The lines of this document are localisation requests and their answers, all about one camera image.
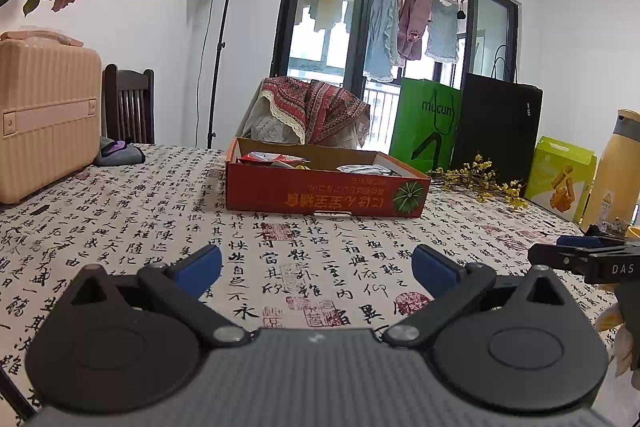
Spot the yellow thermos bottle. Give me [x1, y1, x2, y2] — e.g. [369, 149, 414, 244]
[580, 108, 640, 233]

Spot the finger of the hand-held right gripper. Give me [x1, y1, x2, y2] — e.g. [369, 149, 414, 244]
[556, 234, 608, 251]
[527, 243, 640, 285]

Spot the beige hanging garment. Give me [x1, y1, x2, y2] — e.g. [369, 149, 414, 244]
[302, 0, 351, 34]

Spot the pink hanging garment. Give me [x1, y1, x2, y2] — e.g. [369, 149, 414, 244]
[397, 0, 432, 60]

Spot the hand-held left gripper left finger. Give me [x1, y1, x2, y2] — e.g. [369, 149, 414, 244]
[70, 243, 251, 349]

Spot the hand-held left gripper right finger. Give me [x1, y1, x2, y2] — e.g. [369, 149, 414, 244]
[381, 244, 586, 350]

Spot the green paper bag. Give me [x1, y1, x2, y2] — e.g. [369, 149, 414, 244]
[389, 78, 462, 175]

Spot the blue hanging garment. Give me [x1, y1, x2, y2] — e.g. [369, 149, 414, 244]
[364, 0, 403, 82]

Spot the white snack packet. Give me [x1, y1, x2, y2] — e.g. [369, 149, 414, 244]
[336, 163, 401, 178]

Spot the yellow-green snack box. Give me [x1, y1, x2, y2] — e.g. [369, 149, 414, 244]
[522, 136, 598, 223]

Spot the orange cardboard box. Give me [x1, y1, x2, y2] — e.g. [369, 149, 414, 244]
[225, 137, 432, 220]

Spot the black sliding door frame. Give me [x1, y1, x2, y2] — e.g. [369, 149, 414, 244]
[272, 0, 521, 104]

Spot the grey quilted cover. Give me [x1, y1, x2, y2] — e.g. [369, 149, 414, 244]
[242, 92, 306, 145]

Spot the balcony railing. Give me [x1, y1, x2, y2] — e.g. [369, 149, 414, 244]
[362, 82, 401, 141]

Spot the yellow flower branch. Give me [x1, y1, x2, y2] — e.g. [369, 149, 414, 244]
[429, 153, 530, 210]

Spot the light blue hanging top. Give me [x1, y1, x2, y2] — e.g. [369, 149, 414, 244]
[425, 0, 461, 64]

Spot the dark wooden chair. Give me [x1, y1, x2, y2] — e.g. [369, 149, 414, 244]
[102, 63, 156, 145]

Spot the red patterned cloth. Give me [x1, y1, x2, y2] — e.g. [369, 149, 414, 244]
[260, 76, 371, 146]

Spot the pink suitcase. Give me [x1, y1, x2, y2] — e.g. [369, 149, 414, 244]
[0, 28, 103, 205]

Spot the black paper bag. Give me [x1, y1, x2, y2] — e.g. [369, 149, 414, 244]
[450, 44, 543, 190]

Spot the red snack packet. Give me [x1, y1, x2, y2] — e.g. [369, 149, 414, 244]
[237, 152, 306, 168]

